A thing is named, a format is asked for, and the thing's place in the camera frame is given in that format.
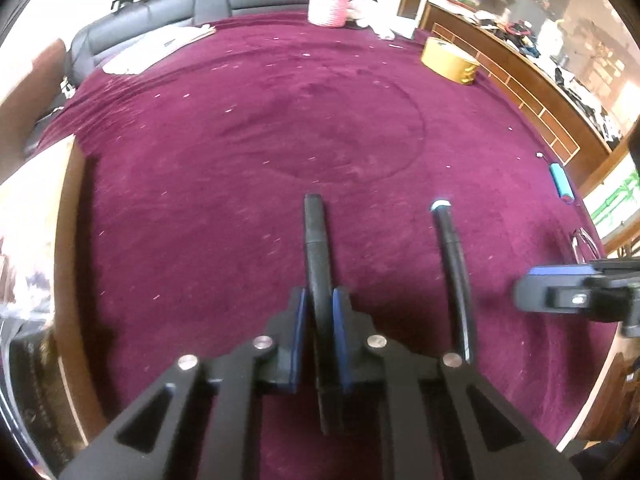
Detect clear eyeglasses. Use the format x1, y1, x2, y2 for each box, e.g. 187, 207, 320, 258
570, 227, 603, 263

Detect black pen with white tip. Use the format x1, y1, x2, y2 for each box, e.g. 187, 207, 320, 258
431, 200, 476, 366

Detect black leather sofa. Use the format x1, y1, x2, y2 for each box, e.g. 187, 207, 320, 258
69, 0, 313, 86

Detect blue battery pack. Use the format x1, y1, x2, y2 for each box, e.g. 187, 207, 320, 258
536, 152, 576, 206

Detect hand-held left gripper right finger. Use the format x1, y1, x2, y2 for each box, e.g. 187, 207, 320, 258
332, 287, 583, 480

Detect pile of cables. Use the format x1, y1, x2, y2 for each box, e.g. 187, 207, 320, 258
500, 17, 541, 56

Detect thick black marker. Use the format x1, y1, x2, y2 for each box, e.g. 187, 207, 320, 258
303, 194, 346, 436

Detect white paper stack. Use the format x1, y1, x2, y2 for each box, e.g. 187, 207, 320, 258
102, 25, 218, 76

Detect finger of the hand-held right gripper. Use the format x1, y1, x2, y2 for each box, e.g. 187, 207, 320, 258
514, 259, 640, 338

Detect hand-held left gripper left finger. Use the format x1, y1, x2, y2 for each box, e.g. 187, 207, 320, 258
59, 287, 308, 480

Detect wooden cabinet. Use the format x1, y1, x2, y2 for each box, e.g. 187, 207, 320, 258
420, 0, 640, 196

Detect yellow tape roll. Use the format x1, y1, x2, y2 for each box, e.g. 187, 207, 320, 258
421, 36, 481, 86

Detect white cloth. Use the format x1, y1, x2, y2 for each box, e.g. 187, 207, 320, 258
347, 0, 416, 41

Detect green printed panel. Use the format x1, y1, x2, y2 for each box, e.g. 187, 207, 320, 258
585, 160, 640, 241

